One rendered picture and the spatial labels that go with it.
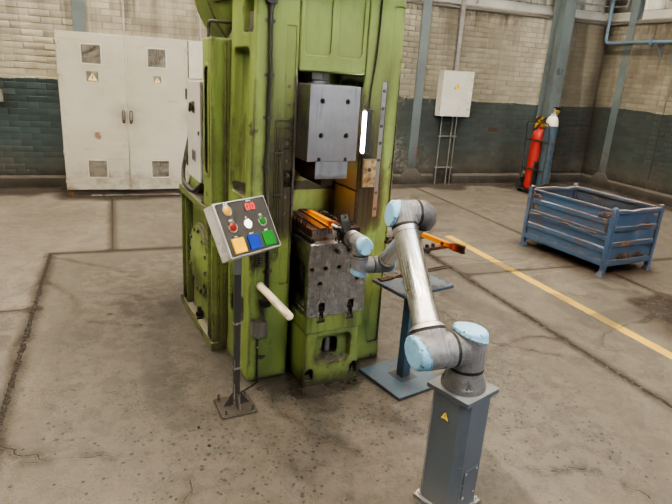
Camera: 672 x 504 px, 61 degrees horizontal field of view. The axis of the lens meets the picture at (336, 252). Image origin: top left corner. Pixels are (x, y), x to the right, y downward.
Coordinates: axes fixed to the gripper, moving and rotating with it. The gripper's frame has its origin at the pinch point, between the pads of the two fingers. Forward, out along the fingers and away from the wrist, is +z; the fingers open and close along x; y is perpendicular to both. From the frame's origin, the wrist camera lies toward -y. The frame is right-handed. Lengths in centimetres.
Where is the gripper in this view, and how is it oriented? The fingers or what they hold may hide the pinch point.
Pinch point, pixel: (334, 223)
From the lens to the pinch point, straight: 319.3
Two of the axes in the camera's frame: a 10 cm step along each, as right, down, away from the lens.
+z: -4.5, -3.1, 8.4
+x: 8.9, -0.8, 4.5
